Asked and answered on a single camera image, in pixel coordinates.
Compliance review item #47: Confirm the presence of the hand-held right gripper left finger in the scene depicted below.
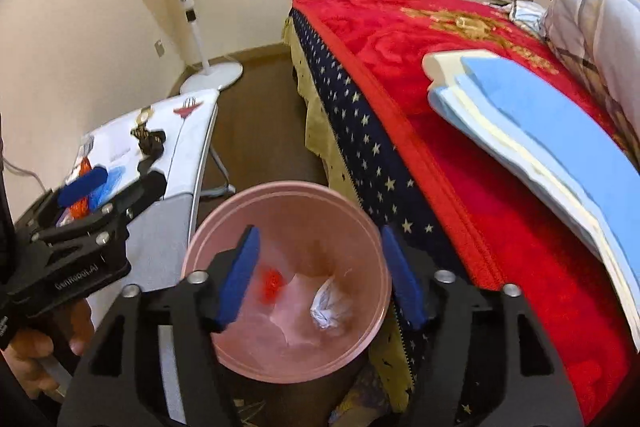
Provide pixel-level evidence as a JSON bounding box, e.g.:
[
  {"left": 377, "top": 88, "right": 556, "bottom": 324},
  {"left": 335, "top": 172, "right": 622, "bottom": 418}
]
[{"left": 56, "top": 225, "right": 263, "bottom": 427}]

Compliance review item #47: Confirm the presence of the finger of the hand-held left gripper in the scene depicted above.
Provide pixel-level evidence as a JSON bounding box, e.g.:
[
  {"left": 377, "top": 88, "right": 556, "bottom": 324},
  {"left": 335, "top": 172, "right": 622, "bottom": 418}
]
[
  {"left": 45, "top": 170, "right": 168, "bottom": 253},
  {"left": 20, "top": 164, "right": 110, "bottom": 250}
]

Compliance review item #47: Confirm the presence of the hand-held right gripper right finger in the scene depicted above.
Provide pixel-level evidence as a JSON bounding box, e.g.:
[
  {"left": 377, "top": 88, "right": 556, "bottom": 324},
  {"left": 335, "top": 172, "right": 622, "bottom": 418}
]
[{"left": 379, "top": 225, "right": 586, "bottom": 427}]

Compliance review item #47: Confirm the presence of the orange plastic bag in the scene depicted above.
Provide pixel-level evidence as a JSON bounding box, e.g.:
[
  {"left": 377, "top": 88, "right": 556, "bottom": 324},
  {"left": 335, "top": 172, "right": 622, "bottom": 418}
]
[{"left": 67, "top": 157, "right": 96, "bottom": 220}]

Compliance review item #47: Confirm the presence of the blue plastic bag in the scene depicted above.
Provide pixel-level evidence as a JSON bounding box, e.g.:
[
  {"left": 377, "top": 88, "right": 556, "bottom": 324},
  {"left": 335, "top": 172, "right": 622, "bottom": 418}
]
[{"left": 87, "top": 166, "right": 126, "bottom": 212}]

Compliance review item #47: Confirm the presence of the pink plastic bin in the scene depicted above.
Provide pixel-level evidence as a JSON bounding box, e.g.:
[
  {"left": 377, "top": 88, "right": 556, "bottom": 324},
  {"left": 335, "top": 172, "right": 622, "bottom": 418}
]
[{"left": 181, "top": 181, "right": 392, "bottom": 384}]

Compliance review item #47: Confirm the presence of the person's left hand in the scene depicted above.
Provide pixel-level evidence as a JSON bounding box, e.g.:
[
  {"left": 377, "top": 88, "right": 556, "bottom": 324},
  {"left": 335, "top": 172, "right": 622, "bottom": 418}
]
[{"left": 0, "top": 299, "right": 97, "bottom": 403}]

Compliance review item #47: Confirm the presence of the red wrapper scrap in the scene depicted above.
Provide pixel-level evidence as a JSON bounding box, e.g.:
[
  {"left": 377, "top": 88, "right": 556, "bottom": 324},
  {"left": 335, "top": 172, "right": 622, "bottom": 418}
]
[{"left": 260, "top": 268, "right": 287, "bottom": 303}]

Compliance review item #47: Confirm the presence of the white printed table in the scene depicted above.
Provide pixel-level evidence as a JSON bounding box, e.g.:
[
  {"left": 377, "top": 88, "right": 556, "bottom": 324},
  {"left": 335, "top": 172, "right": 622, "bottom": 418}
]
[{"left": 15, "top": 88, "right": 236, "bottom": 427}]

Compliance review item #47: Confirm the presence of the translucent plastic wrapper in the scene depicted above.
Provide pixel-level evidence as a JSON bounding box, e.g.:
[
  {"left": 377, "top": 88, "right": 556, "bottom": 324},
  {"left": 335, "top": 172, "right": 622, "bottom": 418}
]
[{"left": 270, "top": 274, "right": 346, "bottom": 349}]

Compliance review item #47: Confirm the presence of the white crumpled paper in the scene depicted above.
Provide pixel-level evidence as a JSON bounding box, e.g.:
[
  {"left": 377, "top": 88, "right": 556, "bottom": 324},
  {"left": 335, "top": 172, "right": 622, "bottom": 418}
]
[{"left": 310, "top": 277, "right": 351, "bottom": 333}]

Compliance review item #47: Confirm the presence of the colourful patterned cloth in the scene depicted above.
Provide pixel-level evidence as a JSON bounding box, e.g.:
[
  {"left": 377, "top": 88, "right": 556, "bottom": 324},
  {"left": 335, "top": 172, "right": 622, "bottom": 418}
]
[{"left": 327, "top": 357, "right": 401, "bottom": 427}]

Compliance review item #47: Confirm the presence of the bed with star blanket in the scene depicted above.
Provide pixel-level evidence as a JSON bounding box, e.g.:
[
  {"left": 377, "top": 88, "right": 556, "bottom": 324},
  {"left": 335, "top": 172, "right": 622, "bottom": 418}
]
[{"left": 290, "top": 7, "right": 506, "bottom": 427}]

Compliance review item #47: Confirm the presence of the yellow bed skirt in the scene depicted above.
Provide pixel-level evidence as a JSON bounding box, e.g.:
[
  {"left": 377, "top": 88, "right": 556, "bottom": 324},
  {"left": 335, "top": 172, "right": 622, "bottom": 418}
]
[{"left": 282, "top": 14, "right": 431, "bottom": 413}]

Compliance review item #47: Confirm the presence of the blue folded bedding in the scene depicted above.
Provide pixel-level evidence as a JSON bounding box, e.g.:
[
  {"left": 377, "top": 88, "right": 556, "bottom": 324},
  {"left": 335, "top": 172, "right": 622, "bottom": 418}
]
[{"left": 427, "top": 52, "right": 640, "bottom": 353}]

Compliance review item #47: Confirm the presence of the cream foam pad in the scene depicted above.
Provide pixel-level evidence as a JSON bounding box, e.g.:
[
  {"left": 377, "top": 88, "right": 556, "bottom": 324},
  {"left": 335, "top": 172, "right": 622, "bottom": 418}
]
[{"left": 422, "top": 49, "right": 496, "bottom": 84}]

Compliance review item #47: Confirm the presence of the bed with red blanket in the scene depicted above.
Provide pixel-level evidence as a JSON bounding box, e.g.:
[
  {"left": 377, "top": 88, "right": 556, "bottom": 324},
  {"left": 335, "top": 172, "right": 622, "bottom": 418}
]
[{"left": 291, "top": 0, "right": 636, "bottom": 425}]

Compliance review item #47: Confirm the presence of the light blue shirt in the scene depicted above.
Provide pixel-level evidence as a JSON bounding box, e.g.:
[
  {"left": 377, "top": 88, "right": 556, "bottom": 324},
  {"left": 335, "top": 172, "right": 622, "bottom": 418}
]
[{"left": 500, "top": 0, "right": 548, "bottom": 38}]

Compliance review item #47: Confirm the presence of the plaid quilt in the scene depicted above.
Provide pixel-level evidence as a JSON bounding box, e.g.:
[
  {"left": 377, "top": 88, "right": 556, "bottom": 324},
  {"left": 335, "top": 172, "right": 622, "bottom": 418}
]
[{"left": 542, "top": 0, "right": 640, "bottom": 158}]

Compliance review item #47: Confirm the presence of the grey cable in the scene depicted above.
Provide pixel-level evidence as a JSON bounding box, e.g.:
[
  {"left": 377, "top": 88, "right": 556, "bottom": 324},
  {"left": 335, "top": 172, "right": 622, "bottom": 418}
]
[{"left": 0, "top": 157, "right": 46, "bottom": 194}]

